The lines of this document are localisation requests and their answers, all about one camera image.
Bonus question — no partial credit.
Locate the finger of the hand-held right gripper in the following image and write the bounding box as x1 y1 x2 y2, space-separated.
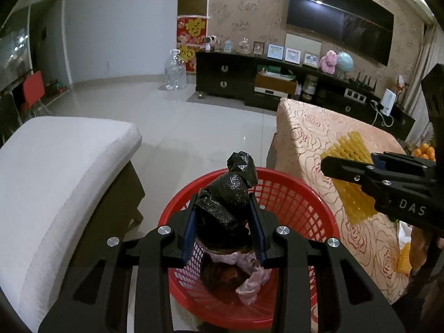
371 152 438 177
321 155 438 196

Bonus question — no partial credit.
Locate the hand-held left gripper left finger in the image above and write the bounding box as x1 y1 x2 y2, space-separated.
38 199 199 333

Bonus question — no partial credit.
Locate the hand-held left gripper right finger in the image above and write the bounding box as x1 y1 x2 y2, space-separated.
249 198 406 333

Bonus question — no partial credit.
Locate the yellow foam fruit net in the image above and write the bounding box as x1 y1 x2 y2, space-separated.
321 131 380 226
395 243 412 274

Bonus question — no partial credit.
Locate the red plastic mesh basket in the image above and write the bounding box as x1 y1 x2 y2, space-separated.
158 167 341 330

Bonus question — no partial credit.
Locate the black plastic bag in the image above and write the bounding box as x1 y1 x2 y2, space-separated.
192 151 259 250

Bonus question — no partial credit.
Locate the pink plastic bag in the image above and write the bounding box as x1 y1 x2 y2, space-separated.
211 250 271 306

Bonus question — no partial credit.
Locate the pile of oranges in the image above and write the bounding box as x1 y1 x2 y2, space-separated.
411 144 436 162

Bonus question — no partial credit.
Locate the brown round scrap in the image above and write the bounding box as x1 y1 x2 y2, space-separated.
201 260 243 292

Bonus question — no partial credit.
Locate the rose printed tablecloth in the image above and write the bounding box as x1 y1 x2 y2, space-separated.
267 98 412 306

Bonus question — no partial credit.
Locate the white upright device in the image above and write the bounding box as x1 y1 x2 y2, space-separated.
381 89 397 116

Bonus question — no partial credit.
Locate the white power strip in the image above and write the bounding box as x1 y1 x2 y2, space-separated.
343 88 367 103

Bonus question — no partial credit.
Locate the black router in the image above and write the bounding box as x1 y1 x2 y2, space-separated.
349 72 377 92

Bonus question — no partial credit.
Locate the storage jar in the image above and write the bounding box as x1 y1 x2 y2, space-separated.
302 75 318 99

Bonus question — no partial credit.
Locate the light blue globe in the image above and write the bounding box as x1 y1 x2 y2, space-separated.
336 51 354 77

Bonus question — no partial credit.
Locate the pink plush toy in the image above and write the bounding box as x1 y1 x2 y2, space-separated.
319 50 338 74

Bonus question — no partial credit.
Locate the wooden drawer box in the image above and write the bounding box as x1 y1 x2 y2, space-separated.
255 73 299 96

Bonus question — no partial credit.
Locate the green box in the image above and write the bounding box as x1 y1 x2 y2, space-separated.
258 66 295 79

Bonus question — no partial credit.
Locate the white blank board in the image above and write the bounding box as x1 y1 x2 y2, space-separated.
285 32 322 58

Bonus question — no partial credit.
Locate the white cushioned bench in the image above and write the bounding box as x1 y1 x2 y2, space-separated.
0 116 143 332

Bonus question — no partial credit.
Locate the black television cabinet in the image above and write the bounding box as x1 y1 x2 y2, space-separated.
195 51 416 139

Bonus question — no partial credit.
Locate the clear water jug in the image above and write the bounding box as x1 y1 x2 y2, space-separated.
164 49 188 91

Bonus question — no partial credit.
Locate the red chair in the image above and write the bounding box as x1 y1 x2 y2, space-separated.
21 70 46 112

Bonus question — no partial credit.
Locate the white cable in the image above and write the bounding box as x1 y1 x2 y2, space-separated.
369 99 394 127

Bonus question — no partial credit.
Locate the black wall television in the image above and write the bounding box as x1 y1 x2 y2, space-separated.
286 0 396 66

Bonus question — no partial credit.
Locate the red festive wall poster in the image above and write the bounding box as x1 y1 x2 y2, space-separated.
177 16 207 73

